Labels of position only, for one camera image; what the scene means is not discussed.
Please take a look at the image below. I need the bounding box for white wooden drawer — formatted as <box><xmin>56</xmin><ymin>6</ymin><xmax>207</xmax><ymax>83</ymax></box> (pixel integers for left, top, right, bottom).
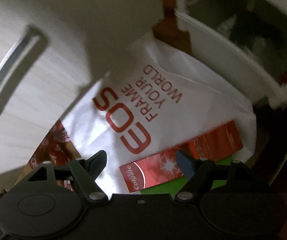
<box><xmin>0</xmin><ymin>0</ymin><xmax>163</xmax><ymax>189</ymax></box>

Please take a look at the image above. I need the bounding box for white plastic shelf rack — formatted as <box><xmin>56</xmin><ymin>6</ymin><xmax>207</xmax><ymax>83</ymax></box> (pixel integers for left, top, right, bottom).
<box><xmin>175</xmin><ymin>0</ymin><xmax>287</xmax><ymax>108</ymax></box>

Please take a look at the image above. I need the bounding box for white EOS plastic bag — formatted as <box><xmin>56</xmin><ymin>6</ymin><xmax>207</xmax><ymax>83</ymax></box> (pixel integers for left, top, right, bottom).
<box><xmin>62</xmin><ymin>33</ymin><xmax>256</xmax><ymax>195</ymax></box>

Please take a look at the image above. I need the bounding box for red printed package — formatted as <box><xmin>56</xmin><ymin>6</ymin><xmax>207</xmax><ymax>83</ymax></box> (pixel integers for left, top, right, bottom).
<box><xmin>28</xmin><ymin>119</ymin><xmax>82</xmax><ymax>190</ymax></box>

